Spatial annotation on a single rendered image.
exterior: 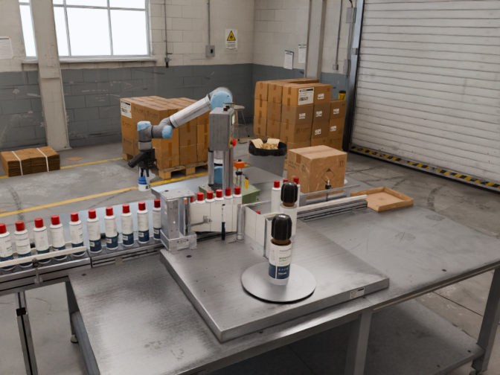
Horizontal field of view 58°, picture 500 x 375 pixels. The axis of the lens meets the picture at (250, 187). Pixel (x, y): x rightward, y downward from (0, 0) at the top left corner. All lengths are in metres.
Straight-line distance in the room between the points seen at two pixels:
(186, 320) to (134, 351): 0.23
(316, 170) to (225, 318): 1.42
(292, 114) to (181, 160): 1.59
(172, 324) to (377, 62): 5.84
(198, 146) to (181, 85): 2.55
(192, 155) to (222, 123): 3.81
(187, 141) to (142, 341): 4.44
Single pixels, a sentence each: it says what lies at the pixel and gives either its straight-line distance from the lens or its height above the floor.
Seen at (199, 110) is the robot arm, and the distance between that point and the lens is 2.65.
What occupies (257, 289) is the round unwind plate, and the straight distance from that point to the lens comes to 1.82.
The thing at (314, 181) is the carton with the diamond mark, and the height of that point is 0.97.
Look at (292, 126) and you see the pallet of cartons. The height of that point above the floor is 0.62.
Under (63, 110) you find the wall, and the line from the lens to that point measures 7.53.
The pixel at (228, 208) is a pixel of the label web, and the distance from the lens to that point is 2.17.
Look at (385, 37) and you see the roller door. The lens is 6.99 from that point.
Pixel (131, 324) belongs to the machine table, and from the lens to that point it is 1.78.
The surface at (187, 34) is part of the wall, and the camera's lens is 8.39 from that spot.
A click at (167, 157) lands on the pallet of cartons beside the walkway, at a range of 5.80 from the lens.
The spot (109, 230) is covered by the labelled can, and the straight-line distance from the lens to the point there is 2.14.
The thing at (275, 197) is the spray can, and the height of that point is 1.00.
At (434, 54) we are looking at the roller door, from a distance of 6.58.
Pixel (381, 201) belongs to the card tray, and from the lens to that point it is 3.02.
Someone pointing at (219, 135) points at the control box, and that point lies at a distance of 2.22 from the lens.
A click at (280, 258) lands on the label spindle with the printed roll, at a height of 1.01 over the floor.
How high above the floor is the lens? 1.87
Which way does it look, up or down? 20 degrees down
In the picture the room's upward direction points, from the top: 2 degrees clockwise
